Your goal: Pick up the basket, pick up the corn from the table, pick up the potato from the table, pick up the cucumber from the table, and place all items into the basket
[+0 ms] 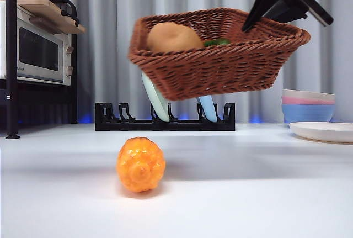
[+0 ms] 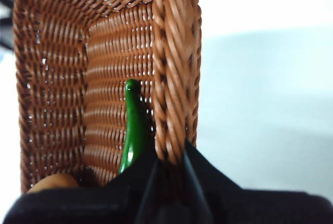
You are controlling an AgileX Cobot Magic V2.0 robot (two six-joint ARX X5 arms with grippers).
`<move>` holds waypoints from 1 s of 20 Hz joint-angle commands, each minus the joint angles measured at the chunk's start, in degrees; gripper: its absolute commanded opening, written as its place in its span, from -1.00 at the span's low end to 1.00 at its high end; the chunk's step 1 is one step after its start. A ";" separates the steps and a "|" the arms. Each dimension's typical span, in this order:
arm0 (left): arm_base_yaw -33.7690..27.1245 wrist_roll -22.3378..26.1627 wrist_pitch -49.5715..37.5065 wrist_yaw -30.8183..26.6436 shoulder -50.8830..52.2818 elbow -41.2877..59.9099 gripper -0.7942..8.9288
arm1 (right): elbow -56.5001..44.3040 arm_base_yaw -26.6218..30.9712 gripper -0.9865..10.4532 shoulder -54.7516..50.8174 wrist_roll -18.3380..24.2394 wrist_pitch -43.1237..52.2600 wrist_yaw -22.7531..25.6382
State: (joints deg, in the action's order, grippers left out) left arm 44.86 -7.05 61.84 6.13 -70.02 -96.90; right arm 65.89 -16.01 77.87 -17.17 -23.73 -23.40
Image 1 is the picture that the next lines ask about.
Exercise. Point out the cream bowl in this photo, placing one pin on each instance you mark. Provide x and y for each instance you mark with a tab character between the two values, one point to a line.
306	94

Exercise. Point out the green toy cucumber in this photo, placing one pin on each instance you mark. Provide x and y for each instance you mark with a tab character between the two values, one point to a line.
218	42

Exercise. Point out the black dish rack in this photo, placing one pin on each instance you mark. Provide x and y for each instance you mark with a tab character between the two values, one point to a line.
102	116

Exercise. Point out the black metal shelf frame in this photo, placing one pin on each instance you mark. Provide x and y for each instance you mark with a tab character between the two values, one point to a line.
9	55

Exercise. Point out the pale blue plate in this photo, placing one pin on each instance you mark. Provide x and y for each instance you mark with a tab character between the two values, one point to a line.
209	109

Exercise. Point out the orange toy corn cob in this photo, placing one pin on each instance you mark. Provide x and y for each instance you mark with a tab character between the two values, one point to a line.
140	166

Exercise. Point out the white toaster oven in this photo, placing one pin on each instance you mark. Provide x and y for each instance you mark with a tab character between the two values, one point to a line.
38	50

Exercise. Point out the brown wicker basket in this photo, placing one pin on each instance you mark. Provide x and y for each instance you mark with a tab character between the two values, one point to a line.
220	69

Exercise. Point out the white flat plate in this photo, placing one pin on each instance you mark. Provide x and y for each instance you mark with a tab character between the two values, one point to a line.
322	131

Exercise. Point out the pink bowl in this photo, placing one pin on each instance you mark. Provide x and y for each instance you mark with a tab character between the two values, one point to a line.
298	101

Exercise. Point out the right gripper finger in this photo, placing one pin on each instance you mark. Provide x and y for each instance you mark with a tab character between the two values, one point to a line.
262	3
289	10

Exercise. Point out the tan toy potato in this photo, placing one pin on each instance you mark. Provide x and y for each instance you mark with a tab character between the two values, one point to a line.
173	37

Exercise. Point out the pale green plate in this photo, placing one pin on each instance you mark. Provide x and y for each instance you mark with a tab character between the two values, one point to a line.
158	108

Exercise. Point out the wooden cutting board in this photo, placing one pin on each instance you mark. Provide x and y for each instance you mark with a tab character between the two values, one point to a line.
55	20

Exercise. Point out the blue bowl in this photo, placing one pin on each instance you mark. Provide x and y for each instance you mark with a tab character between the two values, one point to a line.
306	112

